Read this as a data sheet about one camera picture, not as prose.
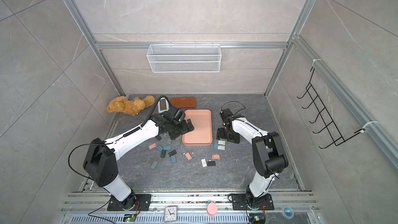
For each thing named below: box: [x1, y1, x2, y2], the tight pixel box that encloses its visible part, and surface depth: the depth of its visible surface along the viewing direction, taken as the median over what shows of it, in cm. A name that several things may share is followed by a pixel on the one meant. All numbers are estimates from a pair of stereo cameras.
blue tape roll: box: [281, 205, 295, 220], surface depth 73 cm
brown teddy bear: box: [106, 95, 156, 116], surface depth 103 cm
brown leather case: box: [169, 96, 197, 109], surface depth 116 cm
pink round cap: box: [206, 202, 218, 217], surface depth 66 cm
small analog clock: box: [163, 205, 178, 223], surface depth 70 cm
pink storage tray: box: [181, 108, 213, 147], surface depth 97 cm
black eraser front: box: [207, 160, 216, 166], surface depth 88 cm
